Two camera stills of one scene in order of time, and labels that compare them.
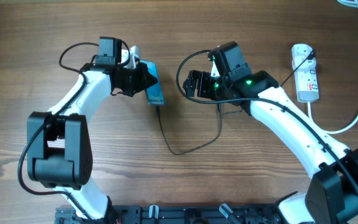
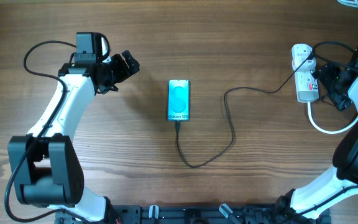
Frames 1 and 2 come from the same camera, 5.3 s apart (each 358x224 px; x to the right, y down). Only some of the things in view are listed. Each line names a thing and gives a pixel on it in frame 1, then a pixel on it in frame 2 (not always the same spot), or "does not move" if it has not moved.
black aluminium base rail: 178,214 does not move
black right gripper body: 208,87 -> 329,79
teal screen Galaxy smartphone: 153,92 -> 178,100
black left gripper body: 128,79 -> 115,71
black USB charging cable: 212,140 -> 177,122
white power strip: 306,81 does not move
